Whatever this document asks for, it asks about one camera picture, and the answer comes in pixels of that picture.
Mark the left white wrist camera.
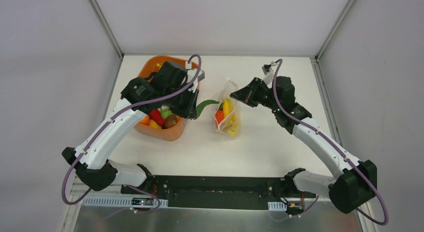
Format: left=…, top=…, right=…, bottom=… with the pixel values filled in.
left=185, top=62, right=205, bottom=82

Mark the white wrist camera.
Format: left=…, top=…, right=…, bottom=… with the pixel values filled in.
left=261, top=61, right=277, bottom=85
left=185, top=62, right=205, bottom=82

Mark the yellow banana bunch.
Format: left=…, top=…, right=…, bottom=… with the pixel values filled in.
left=222, top=98, right=240, bottom=137

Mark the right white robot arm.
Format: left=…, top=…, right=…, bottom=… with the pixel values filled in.
left=230, top=76, right=381, bottom=214

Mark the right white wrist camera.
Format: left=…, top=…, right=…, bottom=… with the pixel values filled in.
left=261, top=61, right=277, bottom=85

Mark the red toy pepper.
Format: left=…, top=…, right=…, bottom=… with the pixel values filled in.
left=149, top=109, right=165, bottom=127

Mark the orange plastic bin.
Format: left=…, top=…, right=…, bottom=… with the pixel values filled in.
left=134, top=55, right=188, bottom=142

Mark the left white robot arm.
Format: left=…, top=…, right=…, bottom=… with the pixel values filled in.
left=62, top=61, right=201, bottom=195

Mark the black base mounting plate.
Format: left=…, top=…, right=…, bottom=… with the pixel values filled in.
left=139, top=175, right=315, bottom=210

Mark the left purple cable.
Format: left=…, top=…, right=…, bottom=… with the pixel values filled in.
left=61, top=54, right=203, bottom=206

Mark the clear zip top bag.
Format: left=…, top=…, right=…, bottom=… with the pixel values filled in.
left=211, top=77, right=241, bottom=138

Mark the orange toy carrot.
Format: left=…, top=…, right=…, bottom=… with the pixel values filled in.
left=214, top=110, right=225, bottom=128

